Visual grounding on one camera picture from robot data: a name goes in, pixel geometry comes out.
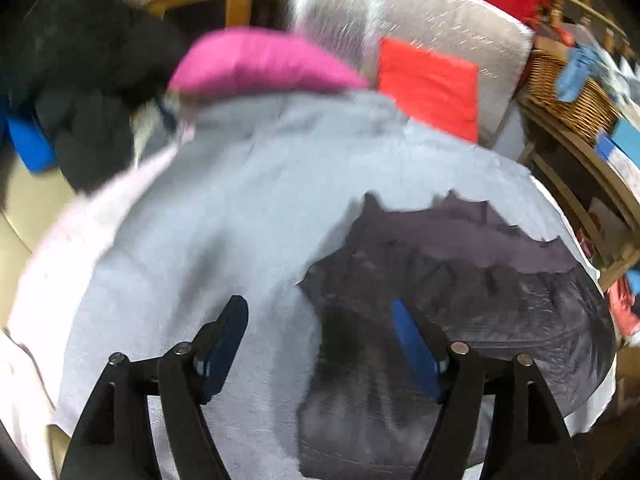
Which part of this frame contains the wooden side table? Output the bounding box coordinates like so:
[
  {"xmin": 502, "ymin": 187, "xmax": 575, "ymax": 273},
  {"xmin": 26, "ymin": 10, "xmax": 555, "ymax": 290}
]
[{"xmin": 515, "ymin": 95, "xmax": 640, "ymax": 292}]

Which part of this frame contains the blue garment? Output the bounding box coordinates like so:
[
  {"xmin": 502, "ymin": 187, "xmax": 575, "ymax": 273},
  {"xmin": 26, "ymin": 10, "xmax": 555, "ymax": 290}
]
[{"xmin": 0, "ymin": 105, "xmax": 59, "ymax": 174}]

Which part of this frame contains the dark purple puffer jacket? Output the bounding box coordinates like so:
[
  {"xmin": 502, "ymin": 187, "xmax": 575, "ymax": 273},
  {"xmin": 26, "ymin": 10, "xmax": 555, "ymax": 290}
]
[{"xmin": 296, "ymin": 190, "xmax": 617, "ymax": 480}]

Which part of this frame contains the cream leather sofa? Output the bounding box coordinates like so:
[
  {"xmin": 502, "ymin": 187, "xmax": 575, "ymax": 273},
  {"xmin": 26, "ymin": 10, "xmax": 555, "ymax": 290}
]
[{"xmin": 0, "ymin": 160, "xmax": 76, "ymax": 332}]

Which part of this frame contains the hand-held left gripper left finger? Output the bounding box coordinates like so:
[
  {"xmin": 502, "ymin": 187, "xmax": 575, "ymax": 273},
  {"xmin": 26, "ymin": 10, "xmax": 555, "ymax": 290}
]
[{"xmin": 60, "ymin": 295, "xmax": 249, "ymax": 480}]

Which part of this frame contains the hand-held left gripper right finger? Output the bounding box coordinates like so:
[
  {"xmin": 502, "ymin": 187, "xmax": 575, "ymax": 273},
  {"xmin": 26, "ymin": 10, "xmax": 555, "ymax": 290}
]
[{"xmin": 390, "ymin": 299, "xmax": 583, "ymax": 480}]

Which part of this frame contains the black crumpled garment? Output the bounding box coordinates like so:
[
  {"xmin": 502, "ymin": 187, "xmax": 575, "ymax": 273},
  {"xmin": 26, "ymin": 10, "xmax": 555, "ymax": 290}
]
[{"xmin": 35, "ymin": 85, "xmax": 167, "ymax": 192}]

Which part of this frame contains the black puffer jacket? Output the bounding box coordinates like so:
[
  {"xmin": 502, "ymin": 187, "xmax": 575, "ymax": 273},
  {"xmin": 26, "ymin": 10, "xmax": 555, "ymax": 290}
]
[{"xmin": 0, "ymin": 0, "xmax": 196, "ymax": 111}]

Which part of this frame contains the wooden stair railing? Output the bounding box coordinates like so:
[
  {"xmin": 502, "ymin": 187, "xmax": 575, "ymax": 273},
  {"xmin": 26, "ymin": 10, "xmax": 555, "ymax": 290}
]
[{"xmin": 515, "ymin": 0, "xmax": 640, "ymax": 61}]

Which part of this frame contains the red bag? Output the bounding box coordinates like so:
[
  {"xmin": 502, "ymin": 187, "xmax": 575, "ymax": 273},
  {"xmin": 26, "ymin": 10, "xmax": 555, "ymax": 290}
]
[{"xmin": 607, "ymin": 270, "xmax": 640, "ymax": 342}]

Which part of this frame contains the pink pillow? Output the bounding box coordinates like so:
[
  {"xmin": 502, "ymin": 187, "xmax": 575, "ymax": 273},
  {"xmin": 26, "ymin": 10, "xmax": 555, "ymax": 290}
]
[{"xmin": 169, "ymin": 27, "xmax": 371, "ymax": 99}]

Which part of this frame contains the red pillow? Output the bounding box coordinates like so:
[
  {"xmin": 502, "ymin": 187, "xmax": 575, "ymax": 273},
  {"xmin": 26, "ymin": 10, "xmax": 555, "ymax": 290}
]
[{"xmin": 376, "ymin": 37, "xmax": 481, "ymax": 144}]

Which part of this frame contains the grey fleece blanket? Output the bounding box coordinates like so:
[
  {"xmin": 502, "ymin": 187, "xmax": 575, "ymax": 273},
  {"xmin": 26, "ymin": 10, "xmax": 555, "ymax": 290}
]
[{"xmin": 7, "ymin": 90, "xmax": 618, "ymax": 480}]

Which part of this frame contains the light blue cloth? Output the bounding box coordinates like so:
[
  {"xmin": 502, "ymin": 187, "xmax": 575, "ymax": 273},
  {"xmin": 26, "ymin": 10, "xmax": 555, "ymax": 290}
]
[{"xmin": 556, "ymin": 47, "xmax": 606, "ymax": 104}]

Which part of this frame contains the silver insulated mat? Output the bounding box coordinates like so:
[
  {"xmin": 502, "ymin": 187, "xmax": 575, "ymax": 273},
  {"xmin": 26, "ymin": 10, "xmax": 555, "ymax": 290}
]
[{"xmin": 280, "ymin": 0, "xmax": 536, "ymax": 149}]

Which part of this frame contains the blue cardboard box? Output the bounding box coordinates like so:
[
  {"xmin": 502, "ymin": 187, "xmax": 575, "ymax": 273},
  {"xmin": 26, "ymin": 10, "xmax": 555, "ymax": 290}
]
[{"xmin": 597, "ymin": 120, "xmax": 640, "ymax": 161}]

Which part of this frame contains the pile of bagged clothes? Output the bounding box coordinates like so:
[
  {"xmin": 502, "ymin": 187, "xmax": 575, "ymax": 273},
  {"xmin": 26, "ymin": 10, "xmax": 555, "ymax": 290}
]
[{"xmin": 595, "ymin": 35, "xmax": 640, "ymax": 126}]

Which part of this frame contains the white bed sheet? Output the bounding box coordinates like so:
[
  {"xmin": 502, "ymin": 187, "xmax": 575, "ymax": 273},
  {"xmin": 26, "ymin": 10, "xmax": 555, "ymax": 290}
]
[{"xmin": 0, "ymin": 125, "xmax": 196, "ymax": 480}]

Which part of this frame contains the wicker basket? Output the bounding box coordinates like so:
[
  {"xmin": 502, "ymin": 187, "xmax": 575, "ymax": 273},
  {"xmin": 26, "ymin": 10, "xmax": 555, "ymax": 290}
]
[{"xmin": 522, "ymin": 37, "xmax": 621, "ymax": 147}]

